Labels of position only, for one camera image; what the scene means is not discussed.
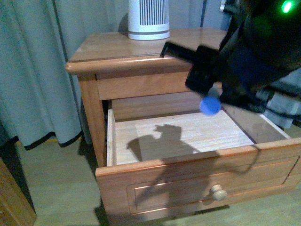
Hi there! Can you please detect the grey curtain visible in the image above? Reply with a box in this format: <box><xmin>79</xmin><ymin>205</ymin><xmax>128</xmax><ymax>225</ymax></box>
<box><xmin>0</xmin><ymin>0</ymin><xmax>236</xmax><ymax>151</ymax></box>

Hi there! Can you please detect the white cylindrical air purifier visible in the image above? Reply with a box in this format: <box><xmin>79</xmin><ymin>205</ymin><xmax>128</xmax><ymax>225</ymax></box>
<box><xmin>128</xmin><ymin>0</ymin><xmax>170</xmax><ymax>40</ymax></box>

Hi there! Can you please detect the wooden nightstand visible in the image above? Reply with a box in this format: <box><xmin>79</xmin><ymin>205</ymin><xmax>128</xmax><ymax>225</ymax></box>
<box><xmin>65</xmin><ymin>27</ymin><xmax>301</xmax><ymax>226</ymax></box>

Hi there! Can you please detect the wooden bed frame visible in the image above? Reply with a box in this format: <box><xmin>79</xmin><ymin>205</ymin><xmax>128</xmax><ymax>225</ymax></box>
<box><xmin>0</xmin><ymin>139</ymin><xmax>37</xmax><ymax>226</ymax></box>

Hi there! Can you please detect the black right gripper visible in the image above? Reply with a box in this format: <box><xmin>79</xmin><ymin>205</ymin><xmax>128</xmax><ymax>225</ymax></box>
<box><xmin>160</xmin><ymin>41</ymin><xmax>267</xmax><ymax>113</ymax></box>

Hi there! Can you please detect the drawer wooden knob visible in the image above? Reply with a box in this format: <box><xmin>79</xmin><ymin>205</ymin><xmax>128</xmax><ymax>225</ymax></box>
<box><xmin>210</xmin><ymin>185</ymin><xmax>228</xmax><ymax>201</ymax></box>

